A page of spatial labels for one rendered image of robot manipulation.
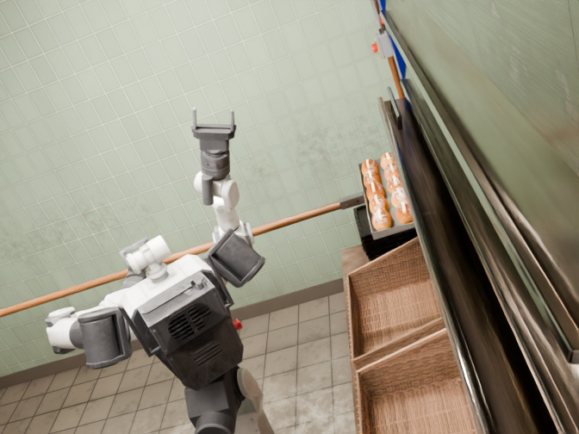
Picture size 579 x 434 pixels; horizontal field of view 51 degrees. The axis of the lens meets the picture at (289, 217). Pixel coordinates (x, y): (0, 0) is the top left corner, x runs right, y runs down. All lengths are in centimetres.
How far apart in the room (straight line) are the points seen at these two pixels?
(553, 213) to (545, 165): 6
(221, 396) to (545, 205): 129
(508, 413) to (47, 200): 321
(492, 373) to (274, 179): 254
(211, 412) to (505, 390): 100
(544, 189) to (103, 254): 339
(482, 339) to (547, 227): 45
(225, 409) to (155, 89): 201
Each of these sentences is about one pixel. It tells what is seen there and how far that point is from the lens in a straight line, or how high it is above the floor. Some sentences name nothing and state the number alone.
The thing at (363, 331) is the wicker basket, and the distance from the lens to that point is 255.
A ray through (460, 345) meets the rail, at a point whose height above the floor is 143.
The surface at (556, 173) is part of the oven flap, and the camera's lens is 71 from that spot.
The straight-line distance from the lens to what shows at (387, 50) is 289.
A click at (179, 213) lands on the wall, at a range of 365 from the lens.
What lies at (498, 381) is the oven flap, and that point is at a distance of 108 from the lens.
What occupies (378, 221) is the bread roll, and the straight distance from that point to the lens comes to 195.
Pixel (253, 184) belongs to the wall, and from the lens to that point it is 349.
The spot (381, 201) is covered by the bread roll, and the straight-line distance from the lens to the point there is 205.
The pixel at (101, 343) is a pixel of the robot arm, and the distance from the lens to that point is 175.
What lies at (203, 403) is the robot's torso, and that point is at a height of 105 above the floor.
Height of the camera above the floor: 218
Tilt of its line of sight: 26 degrees down
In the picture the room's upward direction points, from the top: 23 degrees counter-clockwise
